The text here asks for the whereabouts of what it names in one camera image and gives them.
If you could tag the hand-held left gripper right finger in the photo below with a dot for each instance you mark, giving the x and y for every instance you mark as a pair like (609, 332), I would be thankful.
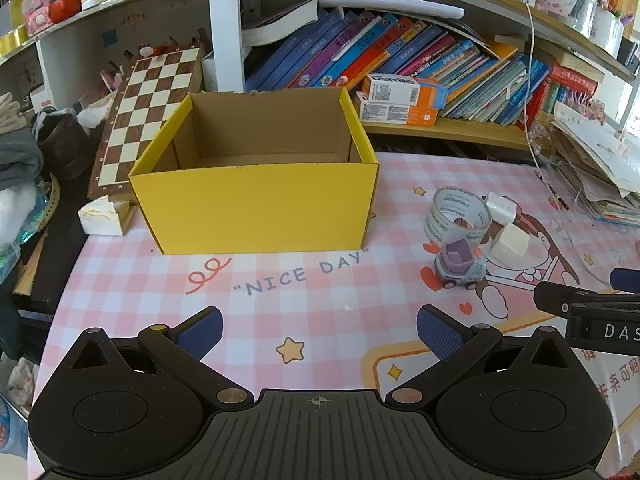
(437, 332)

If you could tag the wooden bookshelf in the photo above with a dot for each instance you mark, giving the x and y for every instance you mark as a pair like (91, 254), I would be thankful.
(450, 132)

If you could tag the small toy car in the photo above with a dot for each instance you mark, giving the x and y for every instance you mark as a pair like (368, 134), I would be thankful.
(457, 265)

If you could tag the pink small box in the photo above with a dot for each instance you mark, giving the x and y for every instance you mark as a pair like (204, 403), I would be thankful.
(36, 17)

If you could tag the row of colourful books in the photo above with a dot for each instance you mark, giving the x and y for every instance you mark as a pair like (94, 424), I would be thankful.
(350, 45)

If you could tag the white orange blue carton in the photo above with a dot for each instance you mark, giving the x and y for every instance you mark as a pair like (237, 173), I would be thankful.
(395, 89)

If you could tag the brown bag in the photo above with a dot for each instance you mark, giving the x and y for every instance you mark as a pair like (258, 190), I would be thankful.
(62, 145)

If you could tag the yellow cardboard box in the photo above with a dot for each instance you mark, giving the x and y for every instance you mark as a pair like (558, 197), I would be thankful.
(250, 210)

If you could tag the pink checked desk mat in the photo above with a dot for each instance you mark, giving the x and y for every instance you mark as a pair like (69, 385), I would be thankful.
(300, 300)

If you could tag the black pen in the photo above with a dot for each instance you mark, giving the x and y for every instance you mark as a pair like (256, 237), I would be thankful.
(552, 190)

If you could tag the small white tape roll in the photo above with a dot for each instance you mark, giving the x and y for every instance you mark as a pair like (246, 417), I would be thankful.
(500, 209)

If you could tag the grey folded cloth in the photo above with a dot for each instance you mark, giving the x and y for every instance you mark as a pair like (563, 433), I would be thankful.
(17, 157)

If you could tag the clear tape roll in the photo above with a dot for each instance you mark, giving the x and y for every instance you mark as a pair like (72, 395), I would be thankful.
(440, 225)

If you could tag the small white paper box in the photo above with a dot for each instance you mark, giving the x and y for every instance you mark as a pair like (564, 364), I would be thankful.
(102, 217)

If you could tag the white pen holder mug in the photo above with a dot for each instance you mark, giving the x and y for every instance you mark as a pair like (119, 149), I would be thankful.
(606, 30)

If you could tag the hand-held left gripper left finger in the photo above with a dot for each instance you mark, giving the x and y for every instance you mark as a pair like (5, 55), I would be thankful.
(200, 335)

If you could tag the wooden chessboard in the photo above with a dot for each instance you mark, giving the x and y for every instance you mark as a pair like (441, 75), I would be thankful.
(145, 110)

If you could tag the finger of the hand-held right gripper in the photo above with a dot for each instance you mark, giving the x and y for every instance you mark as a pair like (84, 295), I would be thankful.
(555, 297)
(626, 280)

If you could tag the messy stack of papers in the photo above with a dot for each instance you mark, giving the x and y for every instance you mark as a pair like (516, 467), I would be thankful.
(595, 160)

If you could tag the white foam block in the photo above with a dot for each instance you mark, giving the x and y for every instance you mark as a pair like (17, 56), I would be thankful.
(510, 245)

